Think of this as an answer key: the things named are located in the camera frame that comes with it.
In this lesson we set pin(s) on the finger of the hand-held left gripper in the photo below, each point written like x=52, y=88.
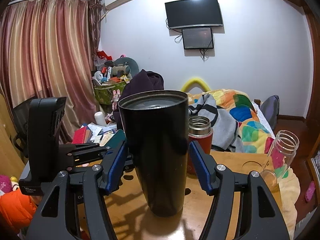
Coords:
x=117, y=138
x=82, y=161

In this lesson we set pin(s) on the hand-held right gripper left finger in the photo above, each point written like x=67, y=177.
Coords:
x=115, y=165

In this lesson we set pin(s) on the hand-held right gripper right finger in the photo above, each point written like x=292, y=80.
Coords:
x=200, y=167

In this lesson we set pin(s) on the black metal cup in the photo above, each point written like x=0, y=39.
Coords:
x=155, y=150

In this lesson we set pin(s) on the clear glass cup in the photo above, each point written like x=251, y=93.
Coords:
x=260, y=173

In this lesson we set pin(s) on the pile of papers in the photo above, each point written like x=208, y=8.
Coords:
x=100, y=132

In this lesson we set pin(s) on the red book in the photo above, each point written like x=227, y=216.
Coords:
x=80, y=136

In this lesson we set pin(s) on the white plastic bottle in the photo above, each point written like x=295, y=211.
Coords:
x=99, y=118

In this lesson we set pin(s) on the red thermos flask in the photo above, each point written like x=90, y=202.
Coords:
x=200, y=140

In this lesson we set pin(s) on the green storage bag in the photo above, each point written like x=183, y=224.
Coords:
x=106, y=93

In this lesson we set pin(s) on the grey striped garment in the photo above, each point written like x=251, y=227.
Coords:
x=222, y=122

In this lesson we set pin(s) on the dark purple cloth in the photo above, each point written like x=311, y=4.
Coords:
x=143, y=83

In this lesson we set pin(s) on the pink plush toy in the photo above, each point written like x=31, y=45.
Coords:
x=6, y=183

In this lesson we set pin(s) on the colourful patterned blanket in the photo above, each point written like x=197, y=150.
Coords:
x=250, y=122

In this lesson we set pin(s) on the pink striped curtain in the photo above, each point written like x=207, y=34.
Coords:
x=50, y=62

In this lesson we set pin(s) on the grey plush toy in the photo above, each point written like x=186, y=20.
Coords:
x=125, y=65

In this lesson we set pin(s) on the orange cloth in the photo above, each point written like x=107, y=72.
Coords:
x=15, y=210

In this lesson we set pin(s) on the clear glass bottle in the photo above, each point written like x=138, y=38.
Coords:
x=283, y=152

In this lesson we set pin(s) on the yellow foam tube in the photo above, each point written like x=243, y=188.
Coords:
x=195, y=82

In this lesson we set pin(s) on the cream blanket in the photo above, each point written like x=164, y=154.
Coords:
x=290, y=200

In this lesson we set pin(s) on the small black wall screen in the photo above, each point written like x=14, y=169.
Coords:
x=197, y=38

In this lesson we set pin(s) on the large black wall monitor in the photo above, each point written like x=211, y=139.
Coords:
x=193, y=12

